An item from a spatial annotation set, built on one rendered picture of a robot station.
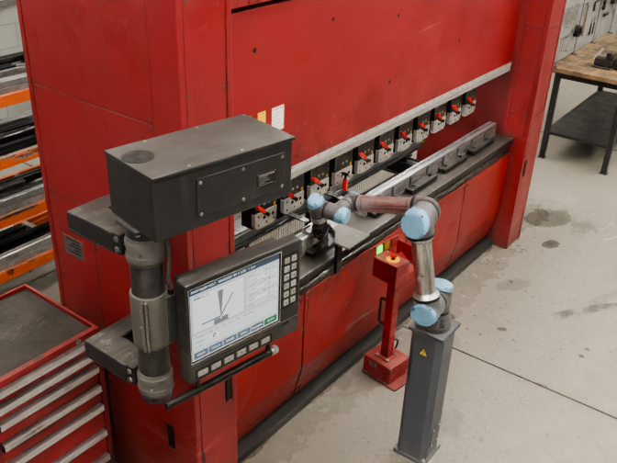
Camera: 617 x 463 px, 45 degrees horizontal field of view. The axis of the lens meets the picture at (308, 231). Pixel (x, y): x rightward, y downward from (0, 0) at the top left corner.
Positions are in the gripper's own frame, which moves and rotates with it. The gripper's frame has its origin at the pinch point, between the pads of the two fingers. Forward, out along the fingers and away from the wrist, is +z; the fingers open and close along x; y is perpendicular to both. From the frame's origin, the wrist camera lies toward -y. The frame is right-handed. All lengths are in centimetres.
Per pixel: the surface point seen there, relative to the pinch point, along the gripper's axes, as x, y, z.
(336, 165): -7.7, -35.7, -10.4
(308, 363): -2, 40, 61
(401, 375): 37, 12, 108
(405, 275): 32, -18, 46
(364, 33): -5, -81, -56
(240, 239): -42.9, 10.5, 4.4
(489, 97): 29, -204, 101
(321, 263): -2.1, 5.7, 14.3
